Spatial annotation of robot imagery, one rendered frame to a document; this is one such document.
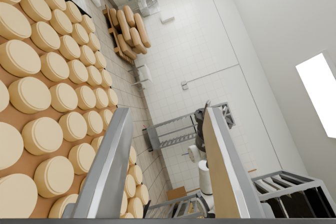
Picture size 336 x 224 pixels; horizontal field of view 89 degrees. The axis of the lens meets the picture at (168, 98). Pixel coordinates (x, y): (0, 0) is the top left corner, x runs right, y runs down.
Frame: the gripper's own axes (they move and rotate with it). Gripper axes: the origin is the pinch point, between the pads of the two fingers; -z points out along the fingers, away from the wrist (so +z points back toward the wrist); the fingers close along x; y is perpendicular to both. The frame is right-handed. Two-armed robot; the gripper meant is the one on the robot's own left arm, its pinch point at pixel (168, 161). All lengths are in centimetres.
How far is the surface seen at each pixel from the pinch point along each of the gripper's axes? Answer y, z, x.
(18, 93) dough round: -5.4, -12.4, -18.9
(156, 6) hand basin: -99, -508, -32
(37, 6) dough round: 1.0, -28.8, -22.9
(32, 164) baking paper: -12.7, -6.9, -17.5
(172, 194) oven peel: -395, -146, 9
